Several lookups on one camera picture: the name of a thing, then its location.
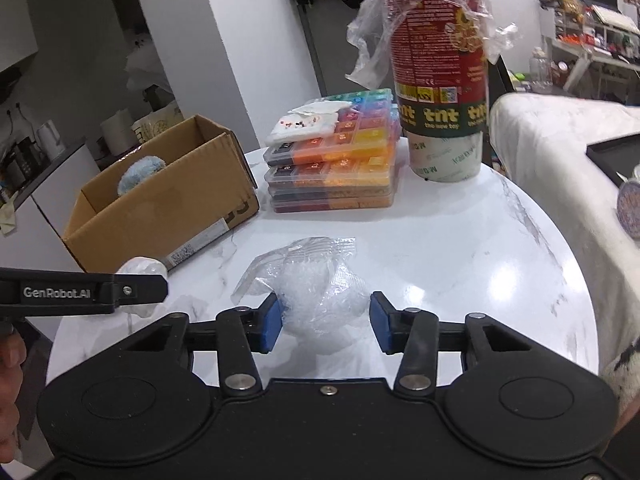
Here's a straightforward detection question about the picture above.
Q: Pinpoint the clear plastic can liner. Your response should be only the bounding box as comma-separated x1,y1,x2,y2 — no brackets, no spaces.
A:
345,0,522,92

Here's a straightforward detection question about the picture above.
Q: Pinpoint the white cabinet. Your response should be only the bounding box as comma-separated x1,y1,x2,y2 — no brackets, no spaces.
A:
0,142,104,272

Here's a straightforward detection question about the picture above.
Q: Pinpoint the tall red cylindrical can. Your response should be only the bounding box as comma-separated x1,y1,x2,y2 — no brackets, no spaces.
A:
382,0,492,184

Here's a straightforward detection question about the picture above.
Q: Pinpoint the white crumpled pouch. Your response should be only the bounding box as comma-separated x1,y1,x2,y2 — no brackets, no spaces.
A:
290,100,354,117

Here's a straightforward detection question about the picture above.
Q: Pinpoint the person's left hand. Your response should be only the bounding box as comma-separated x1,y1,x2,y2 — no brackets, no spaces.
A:
0,332,28,461

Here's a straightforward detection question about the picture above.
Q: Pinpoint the white blanket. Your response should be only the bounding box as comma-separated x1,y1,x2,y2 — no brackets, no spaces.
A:
489,92,640,377

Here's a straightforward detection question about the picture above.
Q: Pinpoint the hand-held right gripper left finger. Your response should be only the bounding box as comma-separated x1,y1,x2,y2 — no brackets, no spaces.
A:
120,292,283,394

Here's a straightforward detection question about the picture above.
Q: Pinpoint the white kettle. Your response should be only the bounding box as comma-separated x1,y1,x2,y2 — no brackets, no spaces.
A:
36,120,66,161

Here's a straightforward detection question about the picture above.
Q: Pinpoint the grey blue fluffy ball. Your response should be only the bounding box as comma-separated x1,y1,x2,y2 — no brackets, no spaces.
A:
116,156,167,196

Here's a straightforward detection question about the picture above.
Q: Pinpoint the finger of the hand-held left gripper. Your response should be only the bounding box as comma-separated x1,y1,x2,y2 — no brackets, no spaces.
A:
0,267,169,318

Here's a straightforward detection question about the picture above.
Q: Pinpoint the rainbow bead organizer box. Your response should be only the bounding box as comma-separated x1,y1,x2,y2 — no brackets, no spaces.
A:
267,180,397,206
263,88,402,167
270,195,394,214
263,152,402,191

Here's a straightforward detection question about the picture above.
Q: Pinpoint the black white patterned cloth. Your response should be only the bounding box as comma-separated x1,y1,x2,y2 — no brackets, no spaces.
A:
600,335,640,413

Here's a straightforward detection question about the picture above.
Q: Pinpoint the brown cardboard box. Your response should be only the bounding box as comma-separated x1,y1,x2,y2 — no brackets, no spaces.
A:
61,114,261,273

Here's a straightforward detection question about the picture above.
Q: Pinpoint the round floral tin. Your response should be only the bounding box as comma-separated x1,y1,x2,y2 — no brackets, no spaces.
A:
616,180,640,236

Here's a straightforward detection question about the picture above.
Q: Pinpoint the dark countertop appliance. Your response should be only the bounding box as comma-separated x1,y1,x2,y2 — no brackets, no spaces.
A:
0,135,39,197

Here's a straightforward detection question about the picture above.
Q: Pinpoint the black tray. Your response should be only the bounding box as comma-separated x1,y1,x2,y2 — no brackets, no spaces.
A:
585,142,640,187

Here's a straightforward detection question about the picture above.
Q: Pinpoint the clear plastic bag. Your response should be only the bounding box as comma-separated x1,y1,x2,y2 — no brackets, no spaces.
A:
232,235,372,352

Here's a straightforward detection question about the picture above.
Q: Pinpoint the grey door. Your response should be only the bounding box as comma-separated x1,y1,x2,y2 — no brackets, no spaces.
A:
296,0,437,94

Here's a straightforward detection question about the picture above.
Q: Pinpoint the white soft lump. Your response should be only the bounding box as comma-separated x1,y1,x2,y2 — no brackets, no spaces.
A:
116,256,169,319

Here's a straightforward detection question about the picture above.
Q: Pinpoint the white desk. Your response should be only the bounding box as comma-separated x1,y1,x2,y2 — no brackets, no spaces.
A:
545,35,640,97

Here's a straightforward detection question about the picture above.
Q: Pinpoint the clear plastic bottle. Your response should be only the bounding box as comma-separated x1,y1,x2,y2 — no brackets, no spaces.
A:
530,47,551,87

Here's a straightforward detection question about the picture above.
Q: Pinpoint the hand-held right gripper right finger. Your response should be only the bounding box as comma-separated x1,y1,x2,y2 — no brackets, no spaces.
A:
369,291,543,394

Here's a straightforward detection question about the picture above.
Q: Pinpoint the cream cylinder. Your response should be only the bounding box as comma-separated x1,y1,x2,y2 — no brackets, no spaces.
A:
100,110,139,156

